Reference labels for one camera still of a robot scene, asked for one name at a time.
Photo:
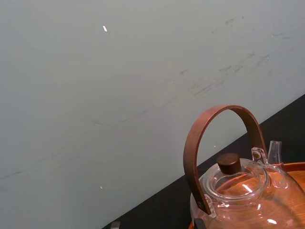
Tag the round wooden tray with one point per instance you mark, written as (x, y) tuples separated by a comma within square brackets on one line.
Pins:
[(296, 172)]

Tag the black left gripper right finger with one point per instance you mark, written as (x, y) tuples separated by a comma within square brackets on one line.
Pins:
[(199, 224)]

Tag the black table cloth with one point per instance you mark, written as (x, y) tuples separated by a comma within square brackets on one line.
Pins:
[(166, 211)]

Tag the glass lid with dark knob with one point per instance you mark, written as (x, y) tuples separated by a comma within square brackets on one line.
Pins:
[(228, 162)]

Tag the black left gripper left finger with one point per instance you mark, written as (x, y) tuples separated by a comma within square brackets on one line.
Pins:
[(115, 225)]

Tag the plain pale wall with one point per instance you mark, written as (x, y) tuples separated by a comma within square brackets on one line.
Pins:
[(95, 95)]

